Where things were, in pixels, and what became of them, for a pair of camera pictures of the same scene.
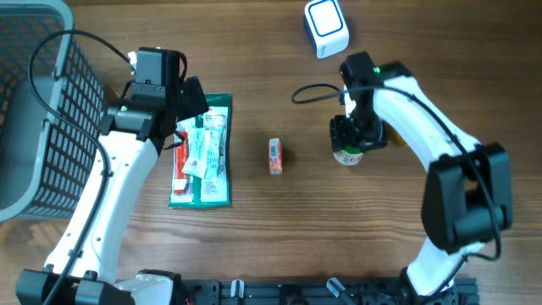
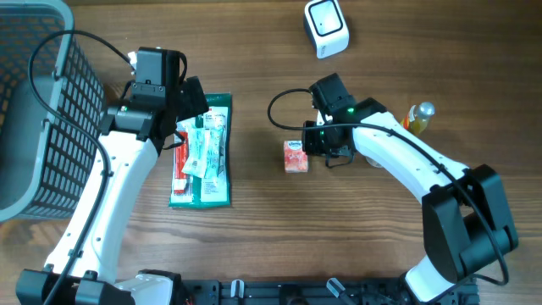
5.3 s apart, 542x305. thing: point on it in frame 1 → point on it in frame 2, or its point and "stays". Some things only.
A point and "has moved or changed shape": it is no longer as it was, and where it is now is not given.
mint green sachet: x=206 y=152 stays
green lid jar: x=352 y=155 has moved or changed shape
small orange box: x=275 y=157 → x=295 y=159
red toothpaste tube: x=181 y=184 stays
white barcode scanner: x=329 y=30 stays
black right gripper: x=340 y=133 → x=311 y=146
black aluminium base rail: x=319 y=291 stays
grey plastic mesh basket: x=47 y=163 stays
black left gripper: x=193 y=99 stays
